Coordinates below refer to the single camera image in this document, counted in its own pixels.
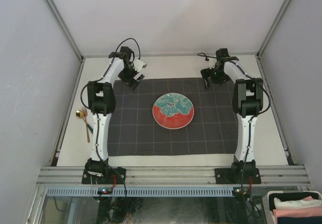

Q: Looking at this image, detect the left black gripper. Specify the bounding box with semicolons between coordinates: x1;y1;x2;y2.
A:
118;63;144;91

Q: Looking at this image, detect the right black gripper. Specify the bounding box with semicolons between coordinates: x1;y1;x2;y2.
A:
202;65;230;89

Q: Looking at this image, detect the dark grey checked cloth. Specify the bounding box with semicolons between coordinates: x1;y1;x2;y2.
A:
108;78;237;156

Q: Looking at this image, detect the red and teal plate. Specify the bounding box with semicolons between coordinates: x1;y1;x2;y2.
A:
152;93;195;130

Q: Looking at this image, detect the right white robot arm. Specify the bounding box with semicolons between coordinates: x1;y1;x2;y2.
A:
197;48;269;183

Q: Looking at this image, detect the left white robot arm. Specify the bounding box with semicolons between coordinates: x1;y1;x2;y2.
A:
85;46;146;184

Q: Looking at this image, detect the gold fork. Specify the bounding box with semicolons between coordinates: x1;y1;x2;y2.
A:
82;107;91;143

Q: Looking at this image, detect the gold spoon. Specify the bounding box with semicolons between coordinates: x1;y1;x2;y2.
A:
75;110;93;133

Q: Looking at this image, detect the white laundry basket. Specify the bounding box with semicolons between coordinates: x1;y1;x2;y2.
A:
262;191;321;223

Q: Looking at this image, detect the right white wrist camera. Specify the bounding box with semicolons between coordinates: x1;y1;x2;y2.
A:
208;57;217;69

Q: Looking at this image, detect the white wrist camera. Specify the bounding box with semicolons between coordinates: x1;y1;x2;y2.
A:
208;57;217;69
133;59;147;72

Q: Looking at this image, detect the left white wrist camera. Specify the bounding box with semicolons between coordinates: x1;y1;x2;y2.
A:
133;59;147;72

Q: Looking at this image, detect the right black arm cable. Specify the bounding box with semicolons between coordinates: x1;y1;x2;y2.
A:
197;52;272;202

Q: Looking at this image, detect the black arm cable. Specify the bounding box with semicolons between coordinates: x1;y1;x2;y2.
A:
197;52;272;202
79;38;141;169

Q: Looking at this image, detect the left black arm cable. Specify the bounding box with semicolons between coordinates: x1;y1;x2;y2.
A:
79;38;141;169

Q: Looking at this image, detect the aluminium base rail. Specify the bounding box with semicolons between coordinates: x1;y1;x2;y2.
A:
36;166;310;187

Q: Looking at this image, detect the blue slotted cable duct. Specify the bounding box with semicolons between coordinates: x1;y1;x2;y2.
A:
47;186;233;197

